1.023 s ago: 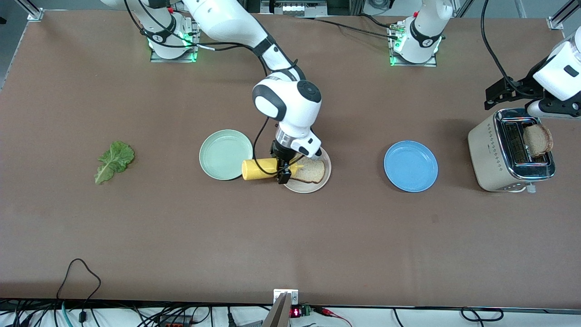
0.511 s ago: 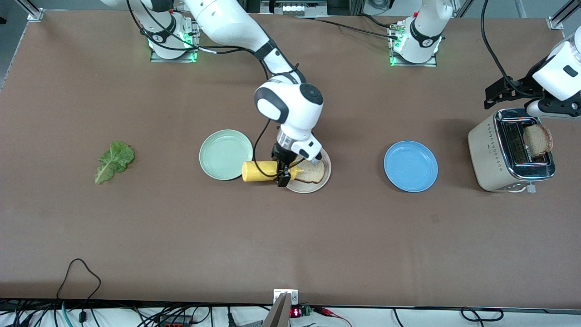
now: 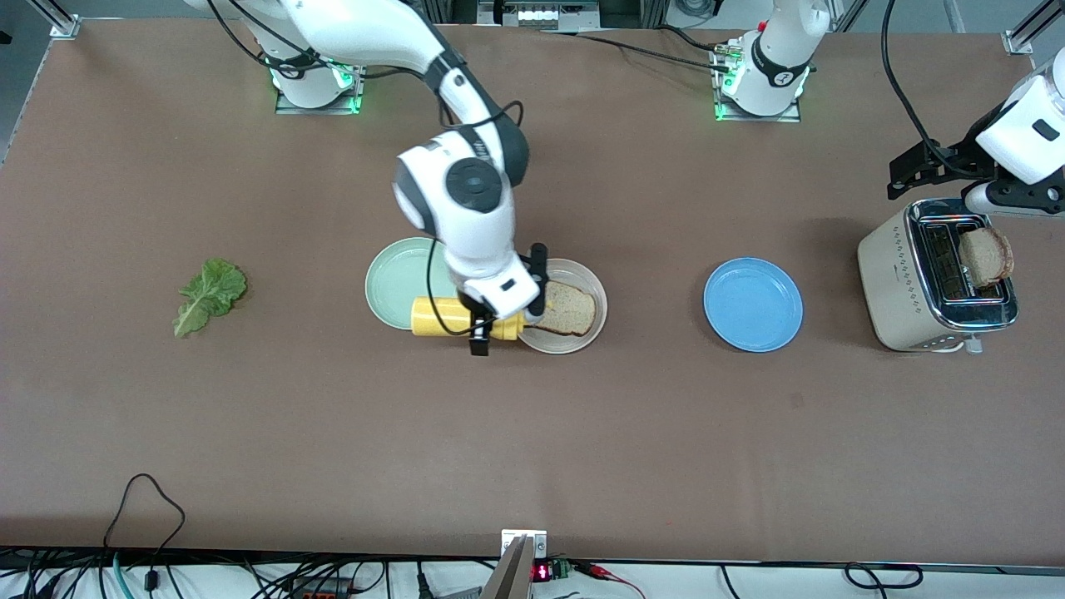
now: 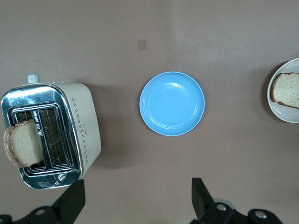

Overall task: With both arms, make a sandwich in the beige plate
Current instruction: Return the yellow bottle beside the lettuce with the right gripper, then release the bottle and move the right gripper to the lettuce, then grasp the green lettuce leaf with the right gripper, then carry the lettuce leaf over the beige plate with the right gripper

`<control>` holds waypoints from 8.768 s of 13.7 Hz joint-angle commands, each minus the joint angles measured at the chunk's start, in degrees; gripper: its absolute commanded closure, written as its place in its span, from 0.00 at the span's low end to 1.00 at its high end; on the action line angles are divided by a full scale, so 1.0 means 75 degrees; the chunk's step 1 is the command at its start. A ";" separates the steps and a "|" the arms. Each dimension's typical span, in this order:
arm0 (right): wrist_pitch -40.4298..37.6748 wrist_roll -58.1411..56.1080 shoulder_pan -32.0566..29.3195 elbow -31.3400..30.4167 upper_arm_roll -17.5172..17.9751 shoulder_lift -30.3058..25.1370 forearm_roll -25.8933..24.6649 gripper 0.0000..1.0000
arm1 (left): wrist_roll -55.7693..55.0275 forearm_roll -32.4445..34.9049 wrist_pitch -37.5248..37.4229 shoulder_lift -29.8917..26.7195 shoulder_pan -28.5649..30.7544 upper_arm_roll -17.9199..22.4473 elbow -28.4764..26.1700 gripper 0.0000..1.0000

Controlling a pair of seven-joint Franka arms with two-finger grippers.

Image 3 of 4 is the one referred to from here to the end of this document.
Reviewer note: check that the red LED display module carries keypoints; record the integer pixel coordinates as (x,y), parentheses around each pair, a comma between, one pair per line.
(542,572)

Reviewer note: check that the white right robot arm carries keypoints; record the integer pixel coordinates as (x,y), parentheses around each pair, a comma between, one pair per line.
(466,208)

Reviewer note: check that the black device with lit panel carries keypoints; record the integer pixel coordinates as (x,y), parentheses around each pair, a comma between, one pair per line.
(545,15)

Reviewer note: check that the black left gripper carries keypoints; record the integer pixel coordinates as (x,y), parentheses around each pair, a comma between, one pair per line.
(949,159)

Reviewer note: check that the beige plate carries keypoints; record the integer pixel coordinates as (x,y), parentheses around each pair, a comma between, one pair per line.
(574,270)

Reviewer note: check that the blue plate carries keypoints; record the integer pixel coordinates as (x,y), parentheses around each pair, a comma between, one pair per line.
(753,304)

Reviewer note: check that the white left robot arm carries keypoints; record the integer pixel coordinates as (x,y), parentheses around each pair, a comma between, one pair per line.
(782,50)

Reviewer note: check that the pale green plate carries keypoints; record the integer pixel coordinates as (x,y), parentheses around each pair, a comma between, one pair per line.
(395,279)

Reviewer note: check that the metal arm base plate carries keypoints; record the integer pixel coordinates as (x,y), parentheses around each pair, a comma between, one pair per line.
(360,96)
(761,119)

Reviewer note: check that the green lettuce leaf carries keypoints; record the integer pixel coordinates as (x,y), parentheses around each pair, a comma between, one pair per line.
(208,295)

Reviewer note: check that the yellow mustard squeeze bottle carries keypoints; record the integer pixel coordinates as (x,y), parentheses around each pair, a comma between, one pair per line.
(437,316)

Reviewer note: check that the red clip lead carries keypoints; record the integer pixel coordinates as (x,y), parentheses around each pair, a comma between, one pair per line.
(599,570)

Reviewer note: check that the brown crust bread slice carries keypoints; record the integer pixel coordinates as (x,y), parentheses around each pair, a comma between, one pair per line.
(986,258)
(570,312)

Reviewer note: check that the cream and chrome toaster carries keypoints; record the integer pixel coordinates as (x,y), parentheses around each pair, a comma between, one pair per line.
(894,283)

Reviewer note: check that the grey metal bar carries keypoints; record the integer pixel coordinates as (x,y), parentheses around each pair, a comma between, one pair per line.
(509,578)

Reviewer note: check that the small silver metal bracket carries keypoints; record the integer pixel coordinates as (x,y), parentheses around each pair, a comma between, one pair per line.
(509,541)

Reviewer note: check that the aluminium frame corner bracket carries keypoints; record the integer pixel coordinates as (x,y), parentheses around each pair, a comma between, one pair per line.
(62,25)
(1019,42)

